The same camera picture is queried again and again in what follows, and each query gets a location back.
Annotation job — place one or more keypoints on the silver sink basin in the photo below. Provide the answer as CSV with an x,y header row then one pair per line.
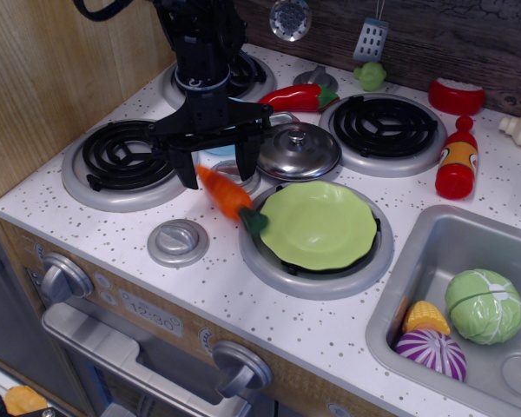
x,y
444,242

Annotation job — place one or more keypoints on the silver oven door handle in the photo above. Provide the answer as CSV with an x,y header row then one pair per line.
x,y
117,354

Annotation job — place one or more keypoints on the orange toy carrot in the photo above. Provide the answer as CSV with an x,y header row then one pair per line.
x,y
232,200

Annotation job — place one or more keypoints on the light blue bowl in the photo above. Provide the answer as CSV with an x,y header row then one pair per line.
x,y
222,151

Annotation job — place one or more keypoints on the stove burner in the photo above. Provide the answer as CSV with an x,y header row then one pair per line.
x,y
385,136
115,168
330,284
250,80

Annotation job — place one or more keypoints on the right oven dial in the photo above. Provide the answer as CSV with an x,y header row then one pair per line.
x,y
240,369

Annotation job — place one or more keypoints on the red ketchup bottle toy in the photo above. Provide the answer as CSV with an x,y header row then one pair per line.
x,y
458,162

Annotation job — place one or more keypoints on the yellow object bottom left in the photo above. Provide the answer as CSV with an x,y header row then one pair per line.
x,y
23,399

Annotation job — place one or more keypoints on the green cabbage toy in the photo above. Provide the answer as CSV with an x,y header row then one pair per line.
x,y
484,306

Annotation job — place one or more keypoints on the left oven dial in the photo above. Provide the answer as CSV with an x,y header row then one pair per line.
x,y
63,279

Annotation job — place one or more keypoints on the purple onion toy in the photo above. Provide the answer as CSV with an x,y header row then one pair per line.
x,y
434,350

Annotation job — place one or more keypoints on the back left stove burner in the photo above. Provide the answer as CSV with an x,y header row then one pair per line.
x,y
250,80

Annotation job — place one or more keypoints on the red cheese wheel toy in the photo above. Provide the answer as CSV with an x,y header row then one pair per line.
x,y
456,98

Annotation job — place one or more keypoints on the yellow corn toy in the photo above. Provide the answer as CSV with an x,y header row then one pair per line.
x,y
425,315

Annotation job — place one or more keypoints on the oven dial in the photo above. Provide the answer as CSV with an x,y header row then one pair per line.
x,y
63,279
240,369

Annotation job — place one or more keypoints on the silver pot lid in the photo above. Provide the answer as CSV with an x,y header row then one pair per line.
x,y
298,152

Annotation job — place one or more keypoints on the light green plate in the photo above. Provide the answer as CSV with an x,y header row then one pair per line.
x,y
318,225

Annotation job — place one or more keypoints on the red toy chili pepper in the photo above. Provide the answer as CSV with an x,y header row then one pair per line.
x,y
305,97

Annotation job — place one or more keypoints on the green broccoli toy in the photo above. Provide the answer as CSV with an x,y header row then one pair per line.
x,y
370,76

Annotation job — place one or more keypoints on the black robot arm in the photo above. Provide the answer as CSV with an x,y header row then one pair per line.
x,y
206,37

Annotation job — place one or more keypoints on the front right stove burner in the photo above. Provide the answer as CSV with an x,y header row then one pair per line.
x,y
330,284

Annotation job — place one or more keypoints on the grey stovetop knob lower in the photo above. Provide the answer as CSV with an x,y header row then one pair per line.
x,y
178,243

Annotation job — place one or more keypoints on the back right stove burner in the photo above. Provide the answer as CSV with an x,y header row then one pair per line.
x,y
385,136

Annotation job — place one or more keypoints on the silver hanging skimmer spoon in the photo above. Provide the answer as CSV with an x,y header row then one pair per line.
x,y
290,20

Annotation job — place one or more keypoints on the grey stovetop knob back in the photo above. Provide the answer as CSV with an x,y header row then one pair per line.
x,y
318,75

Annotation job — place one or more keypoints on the front left stove burner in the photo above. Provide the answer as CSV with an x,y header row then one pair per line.
x,y
115,168

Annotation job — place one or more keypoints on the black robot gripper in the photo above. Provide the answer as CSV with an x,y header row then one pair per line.
x,y
209,117

